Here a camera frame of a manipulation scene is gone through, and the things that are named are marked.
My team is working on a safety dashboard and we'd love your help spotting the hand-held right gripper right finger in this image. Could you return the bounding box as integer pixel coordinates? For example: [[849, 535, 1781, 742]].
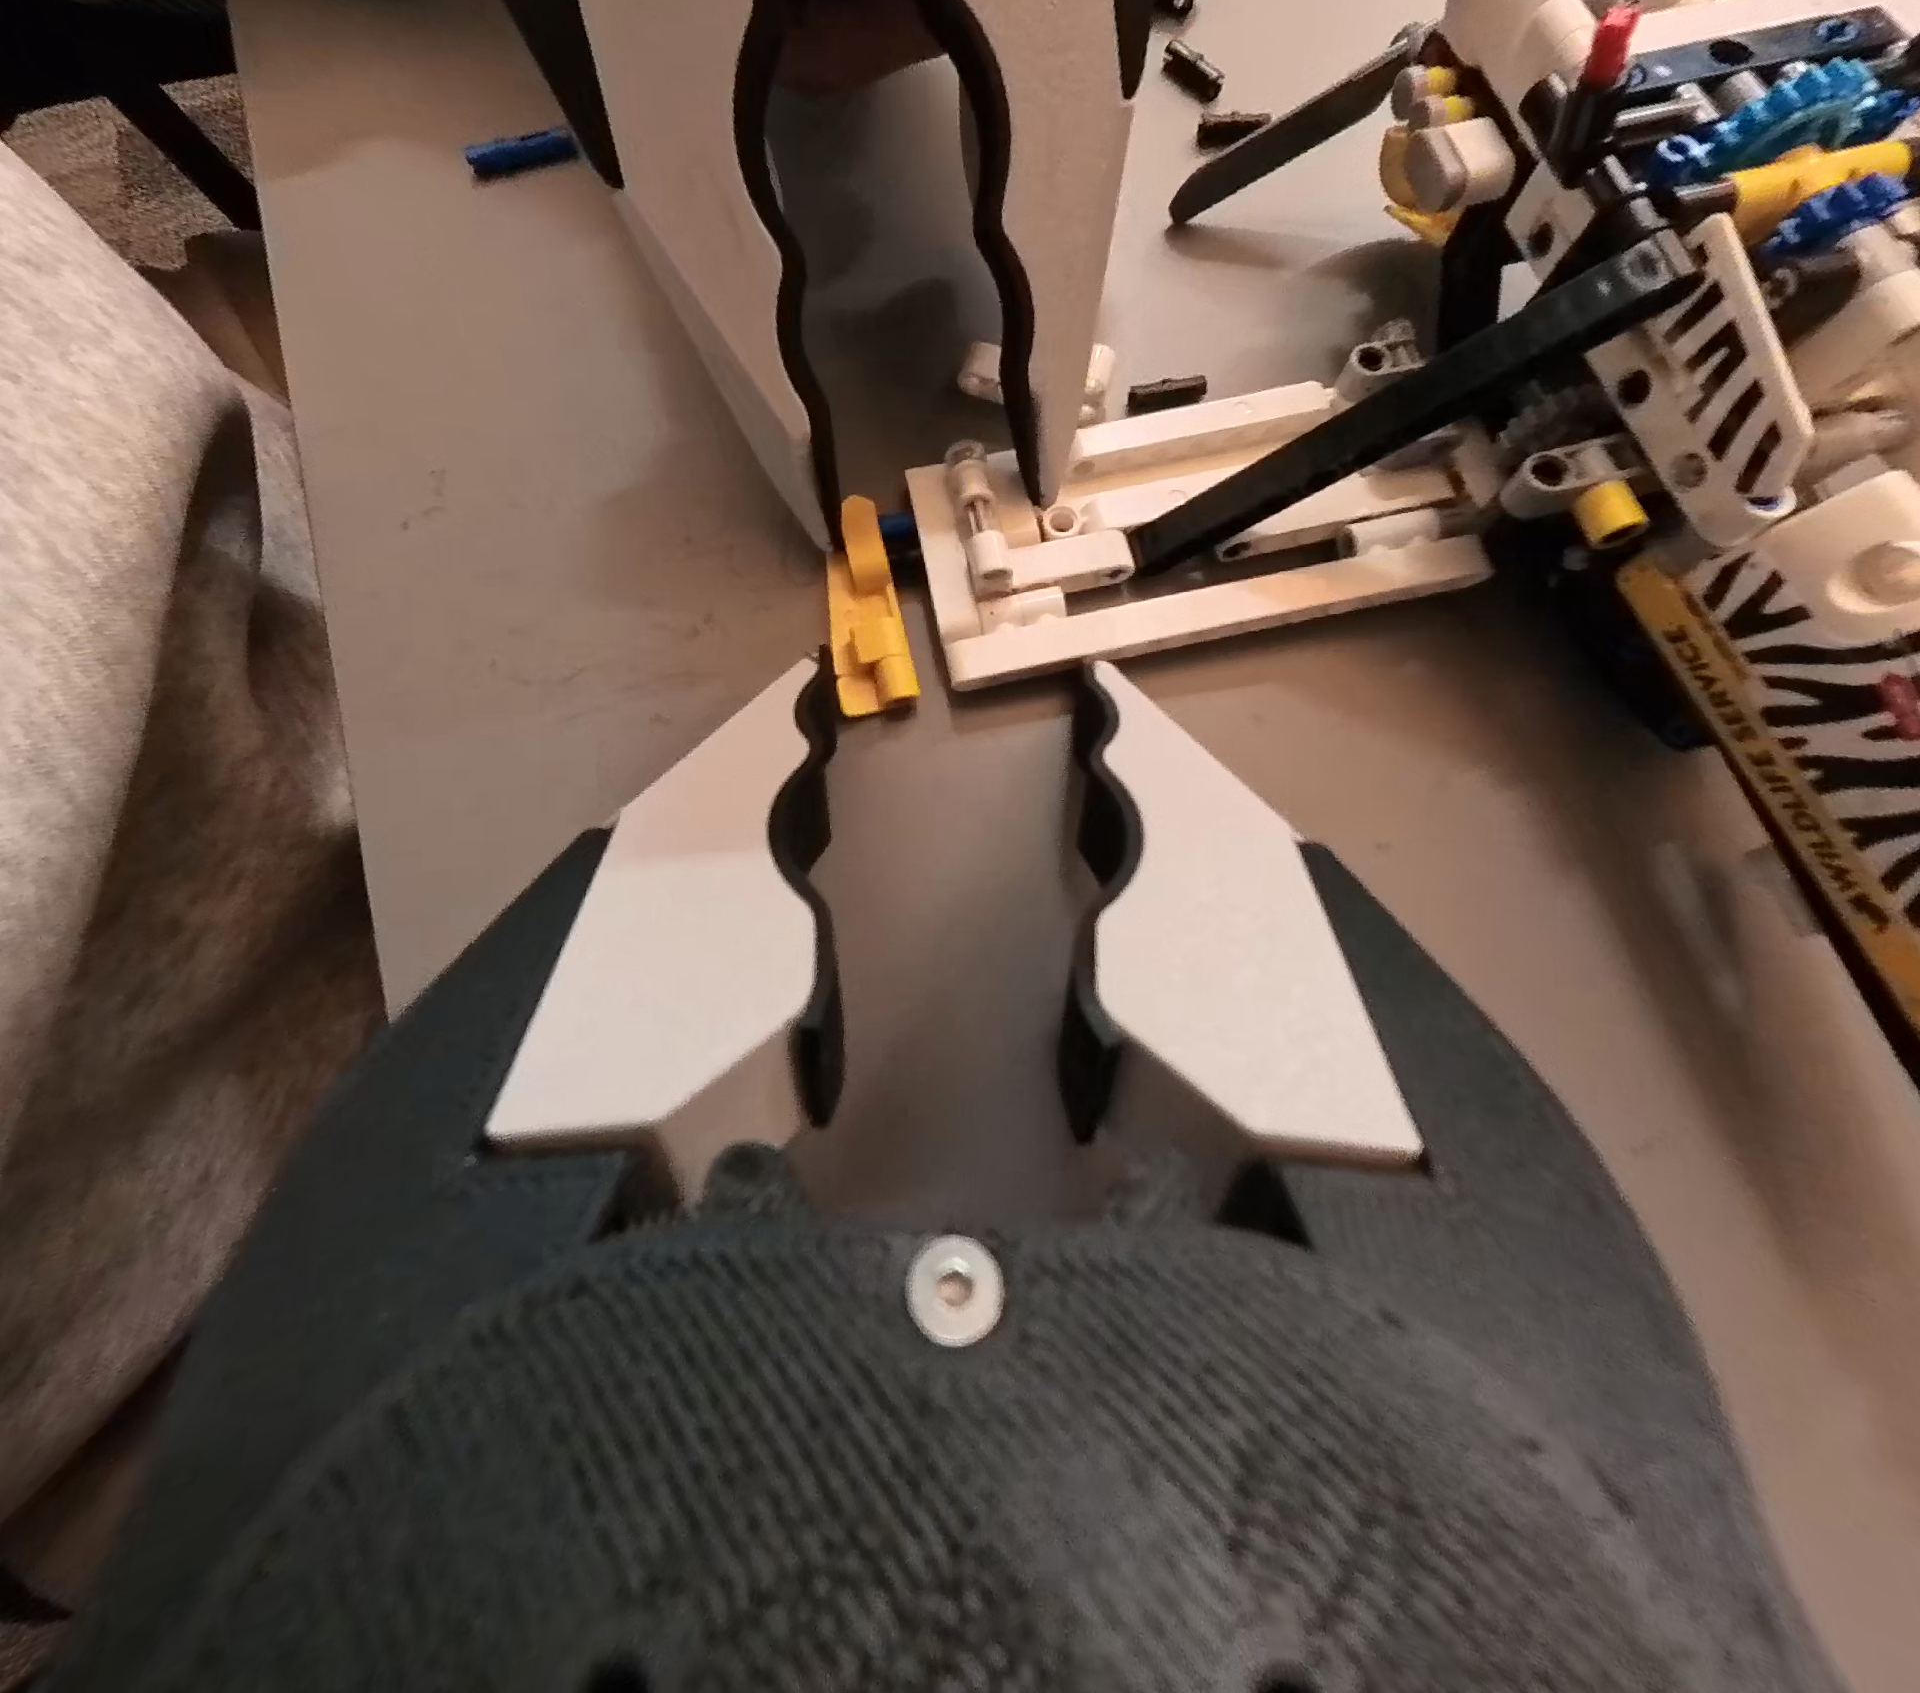
[[1059, 659, 1426, 1172]]

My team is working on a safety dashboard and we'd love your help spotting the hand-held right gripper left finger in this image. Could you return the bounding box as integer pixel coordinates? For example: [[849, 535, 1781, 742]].
[[483, 655, 849, 1196]]

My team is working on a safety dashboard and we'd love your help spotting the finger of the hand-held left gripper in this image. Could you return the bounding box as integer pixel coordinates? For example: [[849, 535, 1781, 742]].
[[907, 0, 1130, 508], [532, 0, 849, 557]]

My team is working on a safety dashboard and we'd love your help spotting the lego helicopter model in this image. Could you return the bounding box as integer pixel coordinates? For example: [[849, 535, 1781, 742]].
[[904, 0, 1920, 1049]]

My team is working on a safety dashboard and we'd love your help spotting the yellow lego piece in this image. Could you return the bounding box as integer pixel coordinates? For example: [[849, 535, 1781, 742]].
[[824, 496, 919, 719]]

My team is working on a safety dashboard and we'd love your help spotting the white lego connector piece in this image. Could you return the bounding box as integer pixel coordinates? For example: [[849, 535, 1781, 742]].
[[958, 340, 1118, 413]]

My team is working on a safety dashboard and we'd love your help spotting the person's left hand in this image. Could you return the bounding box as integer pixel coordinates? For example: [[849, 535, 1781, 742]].
[[743, 0, 966, 96]]

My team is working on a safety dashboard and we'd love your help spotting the black metal frame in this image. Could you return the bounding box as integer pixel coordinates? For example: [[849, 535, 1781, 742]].
[[0, 0, 263, 231]]

